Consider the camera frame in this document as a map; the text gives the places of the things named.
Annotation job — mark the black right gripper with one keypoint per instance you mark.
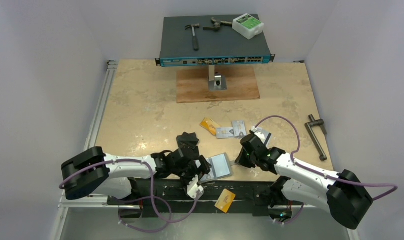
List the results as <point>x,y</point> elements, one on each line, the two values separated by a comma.
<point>247,149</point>

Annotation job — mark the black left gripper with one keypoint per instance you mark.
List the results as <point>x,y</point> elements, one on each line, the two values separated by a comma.
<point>203,169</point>

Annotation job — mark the black credit card stack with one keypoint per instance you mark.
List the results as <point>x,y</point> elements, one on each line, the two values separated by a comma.
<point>189,142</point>

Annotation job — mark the grey card holder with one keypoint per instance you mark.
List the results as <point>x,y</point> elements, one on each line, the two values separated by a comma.
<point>220,167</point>

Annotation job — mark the single orange credit card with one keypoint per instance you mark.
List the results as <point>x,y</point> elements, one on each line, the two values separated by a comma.
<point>225,200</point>

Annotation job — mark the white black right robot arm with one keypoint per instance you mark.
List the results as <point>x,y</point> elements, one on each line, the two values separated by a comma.
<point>338,194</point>

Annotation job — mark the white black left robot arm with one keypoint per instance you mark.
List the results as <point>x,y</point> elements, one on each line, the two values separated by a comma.
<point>95,172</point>

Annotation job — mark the silver white credit card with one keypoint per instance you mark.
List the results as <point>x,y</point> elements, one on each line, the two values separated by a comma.
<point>239,129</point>

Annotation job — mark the brown wooden board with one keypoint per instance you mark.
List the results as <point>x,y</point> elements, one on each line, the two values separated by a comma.
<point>192,85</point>

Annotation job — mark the grey metal stand base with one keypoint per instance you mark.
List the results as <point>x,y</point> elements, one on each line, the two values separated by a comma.
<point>216,81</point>

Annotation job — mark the small hammer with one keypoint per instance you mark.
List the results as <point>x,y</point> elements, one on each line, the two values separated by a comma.
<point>195,42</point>

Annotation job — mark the white green plastic box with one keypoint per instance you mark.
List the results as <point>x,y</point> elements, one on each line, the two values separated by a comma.
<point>248,26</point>

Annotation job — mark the dark metal clamp tool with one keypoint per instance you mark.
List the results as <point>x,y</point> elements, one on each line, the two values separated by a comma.
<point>217,25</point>

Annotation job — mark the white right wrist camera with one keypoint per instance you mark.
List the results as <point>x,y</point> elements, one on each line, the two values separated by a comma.
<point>257,130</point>

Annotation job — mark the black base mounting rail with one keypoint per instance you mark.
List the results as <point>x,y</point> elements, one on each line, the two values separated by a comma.
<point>256,198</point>

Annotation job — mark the metal crank handle tool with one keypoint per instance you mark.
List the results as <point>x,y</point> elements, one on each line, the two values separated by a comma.
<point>309,126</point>

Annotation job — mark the blue network switch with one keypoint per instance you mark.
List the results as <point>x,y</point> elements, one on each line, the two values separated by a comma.
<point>223,47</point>

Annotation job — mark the aluminium frame rail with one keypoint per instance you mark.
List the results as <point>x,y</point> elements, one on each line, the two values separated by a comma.
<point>92,201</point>

